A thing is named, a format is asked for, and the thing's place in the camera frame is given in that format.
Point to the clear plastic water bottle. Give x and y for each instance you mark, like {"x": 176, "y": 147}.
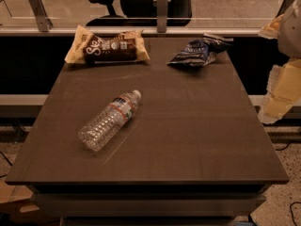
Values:
{"x": 99, "y": 130}

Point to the brown and cream snack bag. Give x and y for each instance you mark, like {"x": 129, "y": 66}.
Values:
{"x": 88, "y": 48}

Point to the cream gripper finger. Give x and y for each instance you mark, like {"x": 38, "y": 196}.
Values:
{"x": 283, "y": 91}
{"x": 270, "y": 30}

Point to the right metal bracket post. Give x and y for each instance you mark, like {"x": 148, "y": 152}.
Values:
{"x": 288, "y": 2}

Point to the blue chip bag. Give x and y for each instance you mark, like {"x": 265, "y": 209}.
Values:
{"x": 201, "y": 52}

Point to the left metal bracket post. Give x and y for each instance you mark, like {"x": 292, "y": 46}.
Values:
{"x": 43, "y": 21}

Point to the black office chair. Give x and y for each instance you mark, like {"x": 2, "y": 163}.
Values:
{"x": 143, "y": 13}

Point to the metal bracket post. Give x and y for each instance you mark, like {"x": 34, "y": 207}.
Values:
{"x": 162, "y": 15}
{"x": 288, "y": 2}
{"x": 43, "y": 21}

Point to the glass partition panel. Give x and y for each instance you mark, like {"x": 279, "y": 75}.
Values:
{"x": 199, "y": 13}

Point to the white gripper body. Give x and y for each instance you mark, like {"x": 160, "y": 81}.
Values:
{"x": 292, "y": 37}

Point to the middle metal bracket post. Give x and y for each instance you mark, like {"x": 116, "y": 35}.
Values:
{"x": 162, "y": 15}

